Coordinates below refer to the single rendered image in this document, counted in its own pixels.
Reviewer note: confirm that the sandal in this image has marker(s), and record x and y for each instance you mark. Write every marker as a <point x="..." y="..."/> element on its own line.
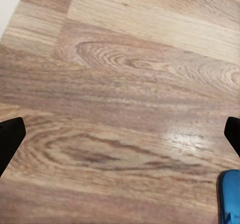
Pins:
<point x="229" y="184"/>

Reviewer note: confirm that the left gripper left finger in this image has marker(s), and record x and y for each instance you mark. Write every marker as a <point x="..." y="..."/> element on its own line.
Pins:
<point x="12" y="133"/>

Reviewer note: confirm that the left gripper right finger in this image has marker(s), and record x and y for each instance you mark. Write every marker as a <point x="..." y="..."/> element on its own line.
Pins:
<point x="232" y="133"/>

